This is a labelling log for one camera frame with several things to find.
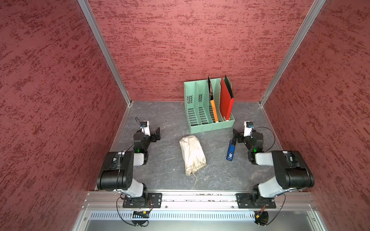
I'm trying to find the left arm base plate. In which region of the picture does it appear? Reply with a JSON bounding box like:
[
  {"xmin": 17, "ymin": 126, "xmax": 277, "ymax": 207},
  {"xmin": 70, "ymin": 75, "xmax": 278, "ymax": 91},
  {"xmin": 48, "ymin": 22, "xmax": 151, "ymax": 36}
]
[{"xmin": 122, "ymin": 192, "xmax": 163, "ymax": 209}]

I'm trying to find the right aluminium corner post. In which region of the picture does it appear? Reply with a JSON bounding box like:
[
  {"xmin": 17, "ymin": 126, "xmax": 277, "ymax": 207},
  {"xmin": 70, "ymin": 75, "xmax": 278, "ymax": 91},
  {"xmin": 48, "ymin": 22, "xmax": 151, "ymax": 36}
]
[{"xmin": 259, "ymin": 0, "xmax": 326, "ymax": 108}]

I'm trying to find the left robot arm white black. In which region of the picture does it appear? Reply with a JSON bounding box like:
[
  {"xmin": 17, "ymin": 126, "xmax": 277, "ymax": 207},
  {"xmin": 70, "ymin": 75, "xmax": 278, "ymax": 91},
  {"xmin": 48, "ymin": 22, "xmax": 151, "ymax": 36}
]
[{"xmin": 97, "ymin": 128, "xmax": 161, "ymax": 208}]

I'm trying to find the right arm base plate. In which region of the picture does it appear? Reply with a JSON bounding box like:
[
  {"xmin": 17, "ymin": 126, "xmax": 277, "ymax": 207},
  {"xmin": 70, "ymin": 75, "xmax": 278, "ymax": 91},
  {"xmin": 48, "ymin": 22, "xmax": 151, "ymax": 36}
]
[{"xmin": 236, "ymin": 193, "xmax": 276, "ymax": 209}]

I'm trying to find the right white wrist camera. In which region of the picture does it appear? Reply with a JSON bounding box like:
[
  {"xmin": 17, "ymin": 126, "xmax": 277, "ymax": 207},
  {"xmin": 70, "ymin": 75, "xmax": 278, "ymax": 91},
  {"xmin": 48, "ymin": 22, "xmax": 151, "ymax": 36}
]
[{"xmin": 243, "ymin": 121, "xmax": 253, "ymax": 137}]

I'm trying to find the orange folder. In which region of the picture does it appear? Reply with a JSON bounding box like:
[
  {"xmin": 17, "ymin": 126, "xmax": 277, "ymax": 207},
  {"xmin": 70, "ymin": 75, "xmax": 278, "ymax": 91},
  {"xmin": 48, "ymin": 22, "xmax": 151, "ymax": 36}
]
[{"xmin": 208, "ymin": 78, "xmax": 219, "ymax": 123}]

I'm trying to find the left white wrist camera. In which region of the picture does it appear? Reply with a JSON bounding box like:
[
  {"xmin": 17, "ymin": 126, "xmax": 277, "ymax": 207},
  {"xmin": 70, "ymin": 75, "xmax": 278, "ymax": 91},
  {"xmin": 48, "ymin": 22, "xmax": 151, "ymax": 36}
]
[{"xmin": 140, "ymin": 120, "xmax": 150, "ymax": 136}]

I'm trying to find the perforated cable duct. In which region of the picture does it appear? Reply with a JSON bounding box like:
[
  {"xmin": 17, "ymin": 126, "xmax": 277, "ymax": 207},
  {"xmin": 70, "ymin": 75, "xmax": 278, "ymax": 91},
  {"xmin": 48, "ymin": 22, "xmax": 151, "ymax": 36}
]
[{"xmin": 89, "ymin": 211, "xmax": 255, "ymax": 221}]

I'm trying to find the left aluminium corner post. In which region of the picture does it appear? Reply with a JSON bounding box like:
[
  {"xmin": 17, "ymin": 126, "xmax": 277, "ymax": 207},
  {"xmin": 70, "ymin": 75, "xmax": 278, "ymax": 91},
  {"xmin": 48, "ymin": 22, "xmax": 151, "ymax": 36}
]
[{"xmin": 78, "ymin": 0, "xmax": 132, "ymax": 107}]

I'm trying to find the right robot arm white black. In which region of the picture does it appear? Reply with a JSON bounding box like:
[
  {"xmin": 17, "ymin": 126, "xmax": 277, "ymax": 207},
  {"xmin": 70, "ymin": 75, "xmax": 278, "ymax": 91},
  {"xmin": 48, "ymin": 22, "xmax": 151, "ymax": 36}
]
[{"xmin": 226, "ymin": 129, "xmax": 315, "ymax": 209}]

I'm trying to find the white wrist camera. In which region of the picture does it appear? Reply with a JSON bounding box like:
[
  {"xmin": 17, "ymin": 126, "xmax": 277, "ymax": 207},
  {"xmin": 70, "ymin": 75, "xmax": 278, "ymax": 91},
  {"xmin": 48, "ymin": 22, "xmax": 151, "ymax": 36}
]
[
  {"xmin": 243, "ymin": 121, "xmax": 253, "ymax": 137},
  {"xmin": 140, "ymin": 120, "xmax": 150, "ymax": 136}
]

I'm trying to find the aluminium mounting rail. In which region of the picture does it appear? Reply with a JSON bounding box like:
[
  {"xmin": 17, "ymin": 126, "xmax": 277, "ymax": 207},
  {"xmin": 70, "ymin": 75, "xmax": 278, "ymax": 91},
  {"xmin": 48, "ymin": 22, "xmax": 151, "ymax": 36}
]
[{"xmin": 82, "ymin": 190, "xmax": 318, "ymax": 211}]

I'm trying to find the green plastic file organizer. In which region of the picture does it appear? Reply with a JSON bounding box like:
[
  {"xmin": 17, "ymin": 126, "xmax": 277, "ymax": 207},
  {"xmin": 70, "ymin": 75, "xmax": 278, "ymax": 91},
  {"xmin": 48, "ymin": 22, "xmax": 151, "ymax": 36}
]
[{"xmin": 184, "ymin": 78, "xmax": 235, "ymax": 134}]

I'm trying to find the beige cloth soil bag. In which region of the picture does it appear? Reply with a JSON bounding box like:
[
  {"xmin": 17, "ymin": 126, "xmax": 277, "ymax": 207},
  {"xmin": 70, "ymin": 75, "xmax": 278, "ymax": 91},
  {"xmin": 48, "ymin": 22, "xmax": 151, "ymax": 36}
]
[{"xmin": 179, "ymin": 135, "xmax": 207, "ymax": 176}]

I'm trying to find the blue black stapler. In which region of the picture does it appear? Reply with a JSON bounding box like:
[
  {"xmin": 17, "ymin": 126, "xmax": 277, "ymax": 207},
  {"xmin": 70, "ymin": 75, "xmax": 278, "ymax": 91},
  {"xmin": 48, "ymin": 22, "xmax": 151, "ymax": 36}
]
[{"xmin": 226, "ymin": 139, "xmax": 236, "ymax": 161}]

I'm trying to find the aluminium corner post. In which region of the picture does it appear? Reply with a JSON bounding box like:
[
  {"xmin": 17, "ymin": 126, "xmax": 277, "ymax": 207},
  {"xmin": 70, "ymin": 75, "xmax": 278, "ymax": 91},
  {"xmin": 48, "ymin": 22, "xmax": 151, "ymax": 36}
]
[
  {"xmin": 78, "ymin": 0, "xmax": 132, "ymax": 107},
  {"xmin": 259, "ymin": 0, "xmax": 326, "ymax": 108}
]

